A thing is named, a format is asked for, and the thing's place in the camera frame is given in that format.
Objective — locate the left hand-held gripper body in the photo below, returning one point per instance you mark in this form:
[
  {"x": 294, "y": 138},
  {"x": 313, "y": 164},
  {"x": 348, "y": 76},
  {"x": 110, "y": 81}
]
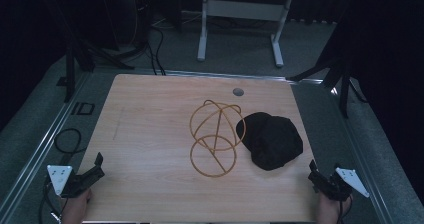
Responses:
[{"x": 68, "y": 182}]

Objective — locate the silver metal floor rail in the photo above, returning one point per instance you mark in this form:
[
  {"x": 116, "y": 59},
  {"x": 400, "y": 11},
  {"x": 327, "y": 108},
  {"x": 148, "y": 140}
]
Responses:
[{"x": 36, "y": 157}]

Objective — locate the black cap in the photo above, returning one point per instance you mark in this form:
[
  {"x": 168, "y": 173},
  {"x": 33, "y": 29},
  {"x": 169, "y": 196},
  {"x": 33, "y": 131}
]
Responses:
[{"x": 273, "y": 140}]

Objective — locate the person's right hand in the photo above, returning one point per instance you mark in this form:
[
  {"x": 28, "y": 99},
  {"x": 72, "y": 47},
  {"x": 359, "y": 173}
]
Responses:
[{"x": 328, "y": 210}]

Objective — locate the white metal desk frame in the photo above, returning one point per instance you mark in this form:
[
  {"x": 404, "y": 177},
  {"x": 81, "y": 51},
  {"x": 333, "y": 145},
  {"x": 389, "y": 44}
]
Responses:
[{"x": 245, "y": 10}]

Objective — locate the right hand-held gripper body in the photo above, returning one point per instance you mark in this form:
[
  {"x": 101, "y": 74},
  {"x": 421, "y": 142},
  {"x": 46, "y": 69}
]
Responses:
[{"x": 338, "y": 184}]

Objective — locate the grey round table grommet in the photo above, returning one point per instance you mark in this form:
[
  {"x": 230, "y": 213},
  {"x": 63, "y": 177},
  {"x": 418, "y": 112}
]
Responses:
[{"x": 238, "y": 91}]

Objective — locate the black tripod stand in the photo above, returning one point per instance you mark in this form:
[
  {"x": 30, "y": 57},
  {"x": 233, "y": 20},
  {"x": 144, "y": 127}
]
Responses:
[
  {"x": 70, "y": 67},
  {"x": 343, "y": 84}
]

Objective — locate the person's left hand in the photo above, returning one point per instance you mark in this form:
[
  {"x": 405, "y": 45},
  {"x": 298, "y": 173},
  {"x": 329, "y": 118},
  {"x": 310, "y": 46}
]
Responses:
[{"x": 75, "y": 208}]

